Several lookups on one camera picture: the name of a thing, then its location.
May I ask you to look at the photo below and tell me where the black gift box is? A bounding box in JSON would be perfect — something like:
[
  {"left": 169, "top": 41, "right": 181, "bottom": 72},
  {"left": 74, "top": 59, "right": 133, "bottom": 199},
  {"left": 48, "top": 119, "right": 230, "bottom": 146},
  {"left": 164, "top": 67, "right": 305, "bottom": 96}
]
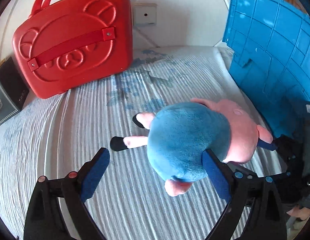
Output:
[{"left": 0, "top": 57, "right": 29, "bottom": 126}]

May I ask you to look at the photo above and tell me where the blue body pig plush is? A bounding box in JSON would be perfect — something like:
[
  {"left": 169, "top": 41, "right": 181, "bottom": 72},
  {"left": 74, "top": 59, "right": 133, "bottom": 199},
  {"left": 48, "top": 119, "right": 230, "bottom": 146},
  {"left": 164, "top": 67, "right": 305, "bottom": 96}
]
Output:
[{"left": 110, "top": 99, "right": 273, "bottom": 197}]

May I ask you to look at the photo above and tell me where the white wall socket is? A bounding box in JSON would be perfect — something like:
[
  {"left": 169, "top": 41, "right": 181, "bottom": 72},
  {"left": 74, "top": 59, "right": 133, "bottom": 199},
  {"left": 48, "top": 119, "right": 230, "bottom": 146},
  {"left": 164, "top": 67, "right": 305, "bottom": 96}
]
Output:
[{"left": 133, "top": 3, "right": 157, "bottom": 27}]

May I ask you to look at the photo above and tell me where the red bear suitcase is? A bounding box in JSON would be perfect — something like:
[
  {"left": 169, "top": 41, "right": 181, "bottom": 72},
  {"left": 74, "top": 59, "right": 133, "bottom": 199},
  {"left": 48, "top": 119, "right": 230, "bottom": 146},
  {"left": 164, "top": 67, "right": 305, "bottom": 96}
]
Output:
[{"left": 12, "top": 0, "right": 133, "bottom": 99}]

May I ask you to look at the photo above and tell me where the blue plastic crate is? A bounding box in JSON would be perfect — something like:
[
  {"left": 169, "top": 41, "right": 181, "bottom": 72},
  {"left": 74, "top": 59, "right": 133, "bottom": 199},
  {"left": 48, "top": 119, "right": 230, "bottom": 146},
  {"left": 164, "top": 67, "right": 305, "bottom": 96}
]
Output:
[{"left": 223, "top": 0, "right": 310, "bottom": 140}]

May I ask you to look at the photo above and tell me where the striped bed sheet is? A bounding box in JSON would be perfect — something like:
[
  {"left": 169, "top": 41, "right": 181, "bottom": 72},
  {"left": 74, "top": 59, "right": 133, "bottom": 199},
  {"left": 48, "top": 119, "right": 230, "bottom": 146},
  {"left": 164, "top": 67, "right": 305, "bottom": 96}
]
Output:
[{"left": 0, "top": 47, "right": 264, "bottom": 239}]

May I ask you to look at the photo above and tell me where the person's hand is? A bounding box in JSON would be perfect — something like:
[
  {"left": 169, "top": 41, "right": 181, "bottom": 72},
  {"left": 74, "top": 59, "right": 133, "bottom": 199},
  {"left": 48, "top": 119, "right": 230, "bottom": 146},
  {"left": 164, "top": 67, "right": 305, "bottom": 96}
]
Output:
[{"left": 287, "top": 206, "right": 310, "bottom": 220}]

